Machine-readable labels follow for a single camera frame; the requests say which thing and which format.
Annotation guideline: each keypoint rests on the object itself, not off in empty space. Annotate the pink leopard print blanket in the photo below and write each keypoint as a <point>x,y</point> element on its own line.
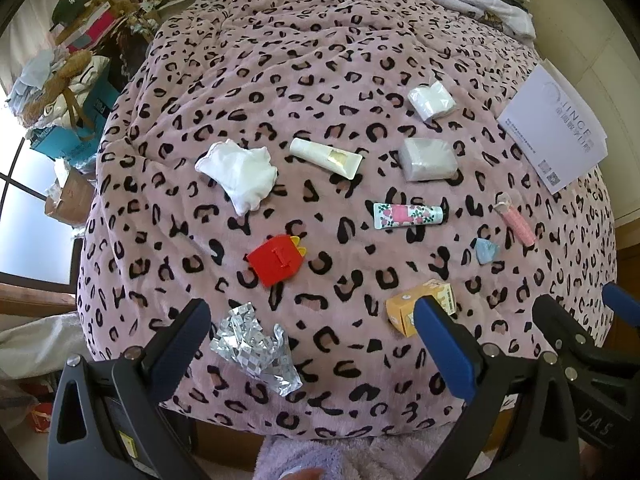
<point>350,60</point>

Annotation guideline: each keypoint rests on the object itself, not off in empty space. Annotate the white tissue packet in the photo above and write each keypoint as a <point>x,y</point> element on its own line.
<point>432,100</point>

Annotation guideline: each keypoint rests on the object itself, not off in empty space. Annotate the pink cardboard box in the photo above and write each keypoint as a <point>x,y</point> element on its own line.
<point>92,27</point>

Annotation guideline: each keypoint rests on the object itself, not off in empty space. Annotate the grey tissue packet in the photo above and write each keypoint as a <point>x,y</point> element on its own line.
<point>427,160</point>

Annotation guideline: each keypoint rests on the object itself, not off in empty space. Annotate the lavender fuzzy clothing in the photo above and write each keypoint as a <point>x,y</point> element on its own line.
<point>300,455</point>

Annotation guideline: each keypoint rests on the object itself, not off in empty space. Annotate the white cream tube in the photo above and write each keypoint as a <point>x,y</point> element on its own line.
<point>320,155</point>

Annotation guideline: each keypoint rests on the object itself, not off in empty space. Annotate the green cap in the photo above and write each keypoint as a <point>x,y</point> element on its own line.
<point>67,7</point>

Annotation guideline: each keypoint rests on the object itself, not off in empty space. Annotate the white wardrobe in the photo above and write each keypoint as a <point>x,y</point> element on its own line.
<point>590,35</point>

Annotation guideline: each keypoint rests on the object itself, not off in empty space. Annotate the blue cardboard box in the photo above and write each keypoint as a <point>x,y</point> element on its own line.
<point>100,95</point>

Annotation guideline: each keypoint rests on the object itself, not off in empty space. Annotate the silver foil wrapper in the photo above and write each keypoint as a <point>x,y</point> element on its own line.
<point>250,345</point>

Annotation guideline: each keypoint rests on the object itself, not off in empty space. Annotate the floral hand cream tube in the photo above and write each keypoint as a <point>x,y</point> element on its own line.
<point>400,215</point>

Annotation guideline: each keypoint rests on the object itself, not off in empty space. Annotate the white paper box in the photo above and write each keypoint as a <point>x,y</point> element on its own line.
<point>555,125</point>

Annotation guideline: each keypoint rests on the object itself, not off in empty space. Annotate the red fries box toy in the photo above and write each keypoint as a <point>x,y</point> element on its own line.
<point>272,262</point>

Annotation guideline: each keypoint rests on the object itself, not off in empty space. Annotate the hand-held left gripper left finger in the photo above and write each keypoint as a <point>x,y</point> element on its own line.
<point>192,322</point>

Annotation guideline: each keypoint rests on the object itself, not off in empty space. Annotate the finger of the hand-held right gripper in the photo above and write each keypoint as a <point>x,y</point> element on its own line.
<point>550,317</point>
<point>620,300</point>

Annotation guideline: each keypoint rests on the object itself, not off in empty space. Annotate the small blue wrapper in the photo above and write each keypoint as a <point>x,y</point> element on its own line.
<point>486,251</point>

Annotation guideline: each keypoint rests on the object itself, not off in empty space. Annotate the yellow carton box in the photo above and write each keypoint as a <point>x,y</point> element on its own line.
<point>405,310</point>

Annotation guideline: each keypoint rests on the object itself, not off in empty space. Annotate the brown cardboard box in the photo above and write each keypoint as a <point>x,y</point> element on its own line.
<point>70,197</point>

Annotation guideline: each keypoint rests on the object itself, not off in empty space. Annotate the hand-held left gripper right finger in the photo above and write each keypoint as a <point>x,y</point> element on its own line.
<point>445,345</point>

